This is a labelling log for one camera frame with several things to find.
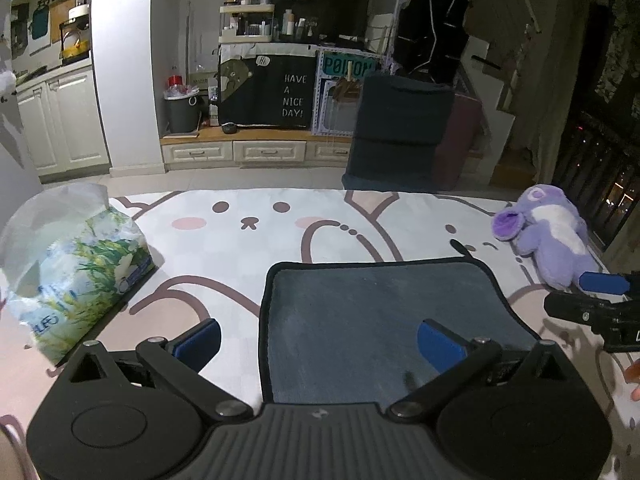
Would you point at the grey mat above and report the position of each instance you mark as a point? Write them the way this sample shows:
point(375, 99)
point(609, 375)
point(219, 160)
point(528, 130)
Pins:
point(360, 320)

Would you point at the low white drawer cabinet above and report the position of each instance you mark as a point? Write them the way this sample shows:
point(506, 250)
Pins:
point(260, 150)

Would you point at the teal sign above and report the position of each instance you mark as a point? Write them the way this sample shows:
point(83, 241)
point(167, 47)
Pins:
point(345, 66)

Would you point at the small dark bowl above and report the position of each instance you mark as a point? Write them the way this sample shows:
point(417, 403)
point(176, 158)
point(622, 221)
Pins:
point(229, 127)

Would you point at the tissue pack in plastic bag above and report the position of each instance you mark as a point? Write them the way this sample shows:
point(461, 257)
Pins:
point(75, 280)

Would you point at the white kitchen cabinet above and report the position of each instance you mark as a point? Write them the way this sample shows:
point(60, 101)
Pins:
point(60, 120)

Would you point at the purple plush toy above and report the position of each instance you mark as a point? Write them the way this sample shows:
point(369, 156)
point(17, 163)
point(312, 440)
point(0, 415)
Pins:
point(550, 240)

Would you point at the black wall panel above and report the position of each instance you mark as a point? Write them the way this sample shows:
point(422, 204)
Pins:
point(340, 5)

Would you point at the grey trash bin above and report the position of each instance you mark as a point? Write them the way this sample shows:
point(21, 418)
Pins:
point(182, 112)

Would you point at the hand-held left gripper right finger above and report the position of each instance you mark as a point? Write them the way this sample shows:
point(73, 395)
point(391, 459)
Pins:
point(439, 344)

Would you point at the wooden staircase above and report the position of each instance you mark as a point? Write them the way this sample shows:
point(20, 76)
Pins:
point(505, 110)

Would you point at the dark blue floor chair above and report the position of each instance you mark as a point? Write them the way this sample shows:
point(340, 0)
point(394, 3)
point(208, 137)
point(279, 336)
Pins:
point(395, 135)

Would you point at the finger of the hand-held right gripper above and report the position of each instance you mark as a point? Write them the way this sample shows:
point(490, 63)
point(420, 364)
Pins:
point(606, 283)
point(580, 308)

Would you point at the white pegboard frame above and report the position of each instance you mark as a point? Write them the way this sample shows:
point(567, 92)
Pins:
point(330, 110)

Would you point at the white shelf rack with bottles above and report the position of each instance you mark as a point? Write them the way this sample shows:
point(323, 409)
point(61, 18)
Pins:
point(247, 22)

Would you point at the kitchen dish rack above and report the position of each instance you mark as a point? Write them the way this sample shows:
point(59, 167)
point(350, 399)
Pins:
point(75, 42)

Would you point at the black printed cloth cover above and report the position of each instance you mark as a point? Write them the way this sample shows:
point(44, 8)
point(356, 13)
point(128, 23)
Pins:
point(270, 90)

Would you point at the maroon floor chair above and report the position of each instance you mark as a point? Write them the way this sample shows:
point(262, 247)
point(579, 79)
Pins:
point(462, 135)

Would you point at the cartoon printed mat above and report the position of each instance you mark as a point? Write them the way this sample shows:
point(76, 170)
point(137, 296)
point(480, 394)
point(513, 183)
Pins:
point(240, 270)

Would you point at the person's right hand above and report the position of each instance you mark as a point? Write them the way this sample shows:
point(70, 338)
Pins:
point(635, 380)

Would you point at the black hanging garment bag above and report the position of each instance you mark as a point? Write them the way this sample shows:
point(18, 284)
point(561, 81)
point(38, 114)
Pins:
point(432, 30)

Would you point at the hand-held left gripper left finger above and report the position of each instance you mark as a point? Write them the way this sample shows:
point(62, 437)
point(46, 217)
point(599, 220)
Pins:
point(199, 344)

